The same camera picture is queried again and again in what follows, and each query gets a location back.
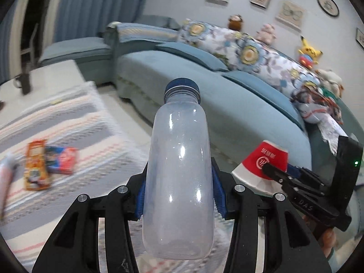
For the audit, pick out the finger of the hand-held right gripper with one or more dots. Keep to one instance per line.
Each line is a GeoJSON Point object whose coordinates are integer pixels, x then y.
{"type": "Point", "coordinates": [277, 175]}
{"type": "Point", "coordinates": [295, 172]}

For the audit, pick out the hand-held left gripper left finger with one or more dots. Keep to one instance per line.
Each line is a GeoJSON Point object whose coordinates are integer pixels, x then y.
{"type": "Point", "coordinates": [141, 202]}

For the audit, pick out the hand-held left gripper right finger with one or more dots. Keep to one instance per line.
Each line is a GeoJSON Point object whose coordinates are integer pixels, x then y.
{"type": "Point", "coordinates": [219, 197]}

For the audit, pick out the red white paper cup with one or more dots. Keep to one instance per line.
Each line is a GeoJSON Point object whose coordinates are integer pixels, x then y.
{"type": "Point", "coordinates": [263, 159]}

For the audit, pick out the clear plastic bottle blue cap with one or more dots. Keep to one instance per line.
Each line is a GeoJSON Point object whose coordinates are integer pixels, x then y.
{"type": "Point", "coordinates": [179, 170]}

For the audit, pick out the person's right hand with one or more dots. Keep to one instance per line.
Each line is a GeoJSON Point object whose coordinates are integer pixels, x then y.
{"type": "Point", "coordinates": [327, 240]}

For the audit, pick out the white lace cloth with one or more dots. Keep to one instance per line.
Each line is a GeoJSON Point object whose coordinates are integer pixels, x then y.
{"type": "Point", "coordinates": [332, 133]}

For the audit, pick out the blue fabric sofa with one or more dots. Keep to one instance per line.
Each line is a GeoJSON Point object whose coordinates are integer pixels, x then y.
{"type": "Point", "coordinates": [250, 111]}

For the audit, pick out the printed colourful cloth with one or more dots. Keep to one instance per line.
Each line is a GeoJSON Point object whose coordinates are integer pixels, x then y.
{"type": "Point", "coordinates": [318, 105]}

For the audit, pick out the blue sofa cushion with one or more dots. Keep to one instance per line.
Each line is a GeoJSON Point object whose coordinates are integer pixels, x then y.
{"type": "Point", "coordinates": [193, 55]}
{"type": "Point", "coordinates": [264, 96]}

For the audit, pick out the blue red snack packet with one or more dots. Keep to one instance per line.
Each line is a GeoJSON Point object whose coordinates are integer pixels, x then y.
{"type": "Point", "coordinates": [62, 159]}

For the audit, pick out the striped rug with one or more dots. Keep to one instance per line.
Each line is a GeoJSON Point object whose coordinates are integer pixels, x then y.
{"type": "Point", "coordinates": [85, 125]}

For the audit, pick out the beige plush toy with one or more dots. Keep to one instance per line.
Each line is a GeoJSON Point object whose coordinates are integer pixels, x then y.
{"type": "Point", "coordinates": [331, 81]}

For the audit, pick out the orange snack packet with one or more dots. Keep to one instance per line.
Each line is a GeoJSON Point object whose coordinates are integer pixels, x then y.
{"type": "Point", "coordinates": [36, 165]}

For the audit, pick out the yellow plush toy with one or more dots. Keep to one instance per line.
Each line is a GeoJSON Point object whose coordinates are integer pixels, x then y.
{"type": "Point", "coordinates": [309, 52]}

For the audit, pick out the floral quilt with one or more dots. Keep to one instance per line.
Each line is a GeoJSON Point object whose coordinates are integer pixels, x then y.
{"type": "Point", "coordinates": [250, 54]}

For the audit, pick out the pink plush toy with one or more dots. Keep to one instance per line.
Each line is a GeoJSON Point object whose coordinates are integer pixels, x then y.
{"type": "Point", "coordinates": [266, 33]}

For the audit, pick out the brown monkey plush toy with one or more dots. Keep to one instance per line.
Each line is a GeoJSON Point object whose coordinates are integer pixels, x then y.
{"type": "Point", "coordinates": [236, 22]}

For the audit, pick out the black chair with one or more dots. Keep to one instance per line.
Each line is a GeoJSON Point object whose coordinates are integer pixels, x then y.
{"type": "Point", "coordinates": [27, 59]}

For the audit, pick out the blue curtain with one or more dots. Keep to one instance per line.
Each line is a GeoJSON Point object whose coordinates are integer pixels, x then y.
{"type": "Point", "coordinates": [93, 5]}

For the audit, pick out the dark framed wall picture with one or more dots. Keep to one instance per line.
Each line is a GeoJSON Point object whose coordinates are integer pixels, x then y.
{"type": "Point", "coordinates": [360, 37]}

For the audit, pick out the butterfly wall picture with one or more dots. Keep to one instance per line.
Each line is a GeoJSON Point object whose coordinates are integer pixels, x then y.
{"type": "Point", "coordinates": [290, 14]}

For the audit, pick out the round framed wall picture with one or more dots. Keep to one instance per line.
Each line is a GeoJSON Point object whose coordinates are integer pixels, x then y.
{"type": "Point", "coordinates": [328, 4]}

